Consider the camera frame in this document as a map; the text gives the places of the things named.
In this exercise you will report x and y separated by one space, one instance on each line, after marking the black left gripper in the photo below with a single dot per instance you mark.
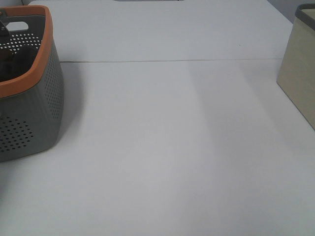
4 33

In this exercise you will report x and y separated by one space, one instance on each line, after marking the brown towel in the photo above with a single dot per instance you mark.
13 65

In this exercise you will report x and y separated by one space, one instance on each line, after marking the grey basket with orange rim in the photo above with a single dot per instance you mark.
31 105

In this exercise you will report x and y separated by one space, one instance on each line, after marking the beige bin with grey rim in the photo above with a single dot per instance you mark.
297 72

